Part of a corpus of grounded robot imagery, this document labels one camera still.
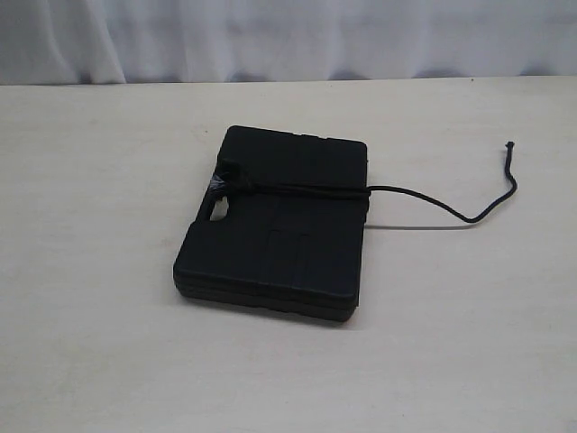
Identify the black plastic carrying case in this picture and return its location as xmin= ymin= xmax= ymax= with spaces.
xmin=173 ymin=125 xmax=369 ymax=322

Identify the black rope with loop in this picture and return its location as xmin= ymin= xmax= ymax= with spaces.
xmin=207 ymin=141 xmax=518 ymax=225

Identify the white backdrop curtain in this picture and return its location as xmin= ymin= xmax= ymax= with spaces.
xmin=1 ymin=1 xmax=576 ymax=85

